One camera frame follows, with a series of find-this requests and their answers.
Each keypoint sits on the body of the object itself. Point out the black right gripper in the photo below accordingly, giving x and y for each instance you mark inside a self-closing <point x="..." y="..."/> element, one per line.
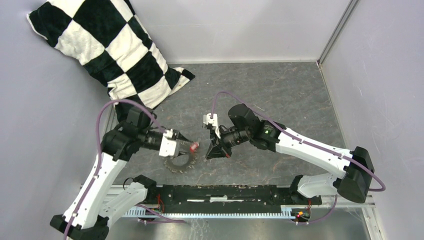
<point x="215" y="152"/>

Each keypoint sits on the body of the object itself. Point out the black white checkered pillow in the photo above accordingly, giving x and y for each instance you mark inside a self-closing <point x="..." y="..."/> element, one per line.
<point x="109" y="41"/>

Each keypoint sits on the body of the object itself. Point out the red plastic tag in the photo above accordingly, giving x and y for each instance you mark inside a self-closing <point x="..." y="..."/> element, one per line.
<point x="193" y="147"/>

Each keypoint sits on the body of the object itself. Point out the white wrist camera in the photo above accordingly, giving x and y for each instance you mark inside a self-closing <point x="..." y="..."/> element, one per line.
<point x="210" y="122"/>
<point x="165" y="146"/>

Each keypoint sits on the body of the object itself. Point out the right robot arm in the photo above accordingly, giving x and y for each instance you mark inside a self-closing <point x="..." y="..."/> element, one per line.
<point x="349" y="173"/>

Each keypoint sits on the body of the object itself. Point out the white toothed cable duct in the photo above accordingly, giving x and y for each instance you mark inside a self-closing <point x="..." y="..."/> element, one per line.
<point x="139" y="212"/>

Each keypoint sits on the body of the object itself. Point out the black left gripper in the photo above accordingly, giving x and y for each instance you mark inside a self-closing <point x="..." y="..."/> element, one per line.
<point x="179" y="136"/>

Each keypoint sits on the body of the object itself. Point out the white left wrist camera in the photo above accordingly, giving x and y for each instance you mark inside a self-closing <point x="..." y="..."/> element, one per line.
<point x="165" y="146"/>

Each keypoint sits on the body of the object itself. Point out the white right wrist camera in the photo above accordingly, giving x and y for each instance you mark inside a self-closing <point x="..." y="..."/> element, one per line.
<point x="210" y="122"/>

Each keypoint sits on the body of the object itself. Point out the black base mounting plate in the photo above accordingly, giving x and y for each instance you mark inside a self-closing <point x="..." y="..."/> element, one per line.
<point x="225" y="199"/>

